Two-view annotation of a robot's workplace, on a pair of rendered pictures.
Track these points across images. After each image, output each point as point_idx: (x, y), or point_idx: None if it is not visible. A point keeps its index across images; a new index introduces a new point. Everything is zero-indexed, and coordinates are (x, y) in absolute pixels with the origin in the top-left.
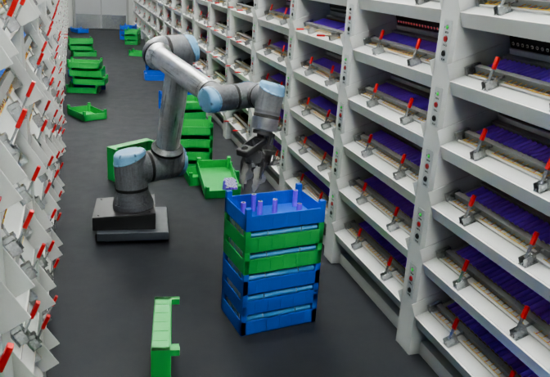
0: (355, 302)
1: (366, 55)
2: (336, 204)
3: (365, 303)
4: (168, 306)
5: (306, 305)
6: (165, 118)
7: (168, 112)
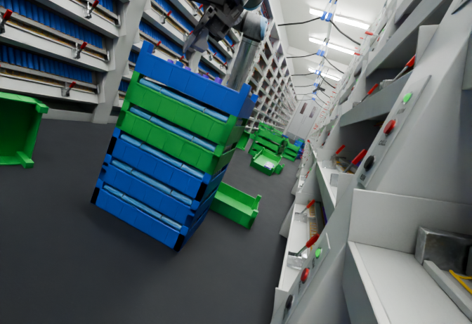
0: (253, 277)
1: None
2: (309, 175)
3: (263, 287)
4: (15, 98)
5: (176, 223)
6: (230, 77)
7: (232, 72)
